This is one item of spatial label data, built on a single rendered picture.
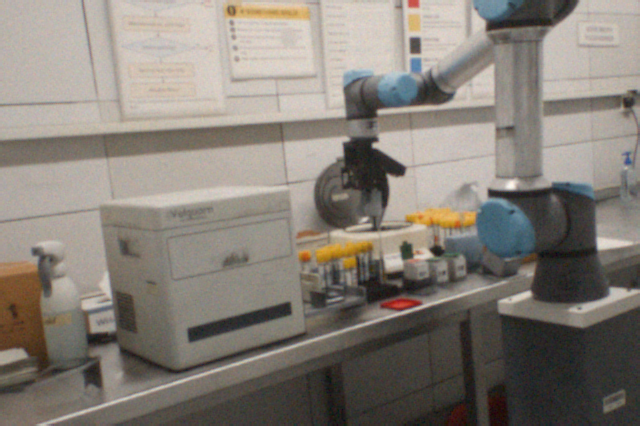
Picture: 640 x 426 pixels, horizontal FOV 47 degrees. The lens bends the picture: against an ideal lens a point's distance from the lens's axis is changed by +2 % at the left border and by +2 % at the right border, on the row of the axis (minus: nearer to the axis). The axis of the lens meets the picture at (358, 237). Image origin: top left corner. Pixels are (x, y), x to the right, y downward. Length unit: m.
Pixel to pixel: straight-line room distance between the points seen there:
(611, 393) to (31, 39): 1.48
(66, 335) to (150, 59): 0.81
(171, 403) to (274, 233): 0.36
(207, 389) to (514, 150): 0.69
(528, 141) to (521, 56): 0.15
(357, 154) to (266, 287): 0.44
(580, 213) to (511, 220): 0.18
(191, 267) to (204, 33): 0.90
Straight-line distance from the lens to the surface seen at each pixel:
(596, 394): 1.47
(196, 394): 1.32
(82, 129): 1.89
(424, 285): 1.73
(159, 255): 1.31
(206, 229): 1.33
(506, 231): 1.34
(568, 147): 3.16
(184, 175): 2.02
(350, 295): 1.59
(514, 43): 1.34
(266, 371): 1.39
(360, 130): 1.67
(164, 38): 2.02
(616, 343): 1.51
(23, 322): 1.58
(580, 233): 1.47
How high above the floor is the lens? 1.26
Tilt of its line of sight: 8 degrees down
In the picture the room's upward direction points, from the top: 5 degrees counter-clockwise
